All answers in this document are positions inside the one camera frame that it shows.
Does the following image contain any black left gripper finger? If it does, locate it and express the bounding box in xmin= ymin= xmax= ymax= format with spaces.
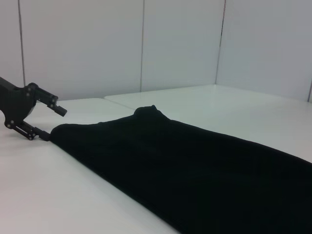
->
xmin=4 ymin=119 xmax=52 ymax=142
xmin=28 ymin=82 xmax=68 ymax=117

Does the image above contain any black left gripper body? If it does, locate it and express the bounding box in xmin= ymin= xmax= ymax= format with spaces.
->
xmin=0 ymin=77 xmax=37 ymax=128

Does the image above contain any black shirt with FREE print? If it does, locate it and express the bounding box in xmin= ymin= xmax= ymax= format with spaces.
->
xmin=49 ymin=104 xmax=312 ymax=234

